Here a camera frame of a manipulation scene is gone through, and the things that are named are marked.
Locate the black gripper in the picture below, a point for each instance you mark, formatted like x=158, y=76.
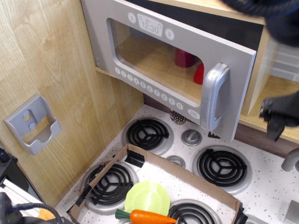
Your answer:
x=279, y=112

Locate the silver microwave door handle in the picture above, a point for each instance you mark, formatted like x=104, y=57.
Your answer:
x=212, y=84

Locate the grey toy microwave door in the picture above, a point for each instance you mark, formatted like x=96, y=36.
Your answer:
x=136, y=43

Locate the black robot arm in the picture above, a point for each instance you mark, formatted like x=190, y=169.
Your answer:
x=282, y=21

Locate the grey toy faucet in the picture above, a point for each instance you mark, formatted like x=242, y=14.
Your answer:
x=291, y=161

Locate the orange toy spatula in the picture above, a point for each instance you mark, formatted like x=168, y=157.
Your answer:
x=212, y=135

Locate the black burner back right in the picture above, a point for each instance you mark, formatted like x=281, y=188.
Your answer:
x=224, y=167

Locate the grey stove knob upper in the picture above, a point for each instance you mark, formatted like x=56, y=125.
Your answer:
x=191, y=138

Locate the grey stove knob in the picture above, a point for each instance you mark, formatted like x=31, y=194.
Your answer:
x=177, y=160
x=191, y=138

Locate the red toy pepper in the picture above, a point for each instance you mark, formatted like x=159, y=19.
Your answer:
x=199, y=75

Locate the toy metal strainer spoon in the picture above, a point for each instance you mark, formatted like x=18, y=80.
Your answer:
x=177, y=118

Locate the grey stove knob lower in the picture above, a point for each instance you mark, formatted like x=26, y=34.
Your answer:
x=177, y=160

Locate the dark red toy vegetable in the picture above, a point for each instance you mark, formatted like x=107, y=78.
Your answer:
x=184, y=59

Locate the black burner front right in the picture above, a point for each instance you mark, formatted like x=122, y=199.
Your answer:
x=189, y=211

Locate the brown cardboard tray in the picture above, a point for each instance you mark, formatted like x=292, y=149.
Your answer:
x=137, y=156

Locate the light green toy plate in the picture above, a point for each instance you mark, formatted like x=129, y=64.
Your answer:
x=148, y=196

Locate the orange toy carrot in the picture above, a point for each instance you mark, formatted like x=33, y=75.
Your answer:
x=144, y=217

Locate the black burner front left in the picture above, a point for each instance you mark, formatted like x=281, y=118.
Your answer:
x=110, y=192

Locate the grey wall phone holder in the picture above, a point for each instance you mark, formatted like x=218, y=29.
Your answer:
x=26, y=117

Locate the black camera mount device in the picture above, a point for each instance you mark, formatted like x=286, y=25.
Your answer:
x=10, y=170

